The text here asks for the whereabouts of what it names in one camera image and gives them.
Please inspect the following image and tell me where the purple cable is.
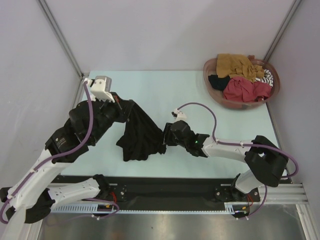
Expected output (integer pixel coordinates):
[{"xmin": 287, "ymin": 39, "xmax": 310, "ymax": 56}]
[
  {"xmin": 172, "ymin": 101, "xmax": 300, "ymax": 221},
  {"xmin": 0, "ymin": 81, "xmax": 121, "ymax": 226}
]

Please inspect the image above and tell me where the mustard tank top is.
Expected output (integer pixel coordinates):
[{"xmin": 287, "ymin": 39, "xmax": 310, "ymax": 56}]
[{"xmin": 216, "ymin": 53, "xmax": 265, "ymax": 83}]

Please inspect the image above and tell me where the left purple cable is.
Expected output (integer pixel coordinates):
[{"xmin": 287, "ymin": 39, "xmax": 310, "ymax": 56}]
[{"xmin": 0, "ymin": 81, "xmax": 121, "ymax": 226}]

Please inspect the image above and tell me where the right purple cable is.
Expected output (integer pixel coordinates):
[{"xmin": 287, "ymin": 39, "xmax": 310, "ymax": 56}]
[{"xmin": 172, "ymin": 101, "xmax": 300, "ymax": 221}]

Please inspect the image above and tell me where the aluminium frame rail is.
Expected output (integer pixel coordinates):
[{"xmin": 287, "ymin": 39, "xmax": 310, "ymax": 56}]
[{"xmin": 47, "ymin": 182, "xmax": 309, "ymax": 204}]

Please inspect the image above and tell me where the right grey cable duct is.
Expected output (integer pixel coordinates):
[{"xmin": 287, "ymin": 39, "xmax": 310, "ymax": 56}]
[{"xmin": 224, "ymin": 202, "xmax": 250, "ymax": 215}]

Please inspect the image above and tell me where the pink laundry basket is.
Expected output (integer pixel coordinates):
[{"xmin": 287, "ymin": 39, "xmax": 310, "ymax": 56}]
[{"xmin": 203, "ymin": 54, "xmax": 281, "ymax": 110}]

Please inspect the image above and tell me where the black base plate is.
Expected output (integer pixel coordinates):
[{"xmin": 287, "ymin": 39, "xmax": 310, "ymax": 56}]
[{"xmin": 49, "ymin": 174, "xmax": 293, "ymax": 211}]

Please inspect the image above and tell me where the striped tank top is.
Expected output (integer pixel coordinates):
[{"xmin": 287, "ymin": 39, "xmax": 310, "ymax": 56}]
[{"xmin": 255, "ymin": 69, "xmax": 274, "ymax": 88}]

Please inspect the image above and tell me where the red tank top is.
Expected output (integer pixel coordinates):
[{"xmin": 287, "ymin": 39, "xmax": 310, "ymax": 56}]
[{"xmin": 222, "ymin": 76, "xmax": 272, "ymax": 103}]

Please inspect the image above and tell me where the left grey cable duct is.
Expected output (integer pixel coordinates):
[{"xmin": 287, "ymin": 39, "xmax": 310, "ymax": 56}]
[{"xmin": 51, "ymin": 203, "xmax": 117, "ymax": 214}]

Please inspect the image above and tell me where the grey cable duct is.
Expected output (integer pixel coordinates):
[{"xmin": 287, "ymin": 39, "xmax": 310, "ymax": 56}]
[
  {"xmin": 224, "ymin": 202, "xmax": 250, "ymax": 215},
  {"xmin": 51, "ymin": 203, "xmax": 117, "ymax": 214}
]

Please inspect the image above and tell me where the black tank top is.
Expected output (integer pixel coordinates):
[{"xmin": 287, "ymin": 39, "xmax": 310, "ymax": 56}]
[{"xmin": 116, "ymin": 103, "xmax": 167, "ymax": 162}]

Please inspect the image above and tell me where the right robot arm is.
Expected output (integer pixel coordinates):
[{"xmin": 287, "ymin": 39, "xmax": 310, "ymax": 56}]
[{"xmin": 163, "ymin": 120, "xmax": 289, "ymax": 202}]

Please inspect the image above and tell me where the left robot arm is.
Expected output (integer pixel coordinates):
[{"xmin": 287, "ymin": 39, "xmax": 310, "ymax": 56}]
[{"xmin": 0, "ymin": 92, "xmax": 132, "ymax": 224}]

